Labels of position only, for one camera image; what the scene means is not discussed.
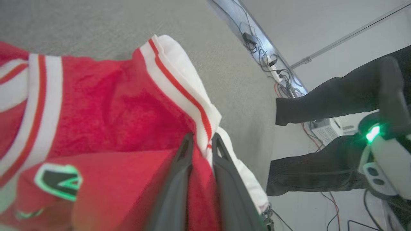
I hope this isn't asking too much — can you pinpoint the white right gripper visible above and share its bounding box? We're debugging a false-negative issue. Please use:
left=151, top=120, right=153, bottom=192
left=358, top=56, right=411, bottom=200

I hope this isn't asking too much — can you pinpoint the grey wall conduit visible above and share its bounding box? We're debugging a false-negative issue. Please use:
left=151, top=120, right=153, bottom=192
left=289, top=2, right=411, bottom=69

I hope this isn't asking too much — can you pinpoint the white vented box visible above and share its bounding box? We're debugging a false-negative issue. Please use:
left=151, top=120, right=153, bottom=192
left=310, top=117, right=345, bottom=145

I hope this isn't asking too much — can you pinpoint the person in dark trousers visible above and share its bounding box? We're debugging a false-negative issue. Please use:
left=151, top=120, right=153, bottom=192
left=266, top=45, right=411, bottom=197

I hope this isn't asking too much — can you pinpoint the black power adapter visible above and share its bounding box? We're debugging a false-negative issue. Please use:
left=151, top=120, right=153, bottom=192
left=242, top=32, right=258, bottom=46

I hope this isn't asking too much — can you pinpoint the white power strip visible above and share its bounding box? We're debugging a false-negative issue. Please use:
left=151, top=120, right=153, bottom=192
left=267, top=55, right=284, bottom=82

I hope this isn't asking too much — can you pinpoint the red cable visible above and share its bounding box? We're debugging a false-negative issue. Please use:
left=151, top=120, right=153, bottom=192
left=301, top=122, right=341, bottom=231

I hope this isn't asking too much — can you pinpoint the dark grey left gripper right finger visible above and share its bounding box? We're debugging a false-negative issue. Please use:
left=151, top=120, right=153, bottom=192
left=212, top=133, right=267, bottom=231

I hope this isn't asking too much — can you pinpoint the red jersey with white stripes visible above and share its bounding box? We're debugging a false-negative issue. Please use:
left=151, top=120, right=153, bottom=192
left=0, top=34, right=269, bottom=231

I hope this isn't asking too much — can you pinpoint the power strip with cables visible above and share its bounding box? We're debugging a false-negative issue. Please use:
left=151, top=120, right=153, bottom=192
left=237, top=0, right=309, bottom=98

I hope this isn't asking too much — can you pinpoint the black cable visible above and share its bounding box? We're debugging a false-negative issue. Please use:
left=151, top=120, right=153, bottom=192
left=363, top=189, right=386, bottom=231

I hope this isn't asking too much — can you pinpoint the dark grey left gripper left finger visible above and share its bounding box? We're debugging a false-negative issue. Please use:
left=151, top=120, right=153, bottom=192
left=146, top=133, right=194, bottom=231

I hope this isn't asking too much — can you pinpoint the metal floor rail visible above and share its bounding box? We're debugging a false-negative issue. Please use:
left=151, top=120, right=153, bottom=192
left=208, top=0, right=309, bottom=97

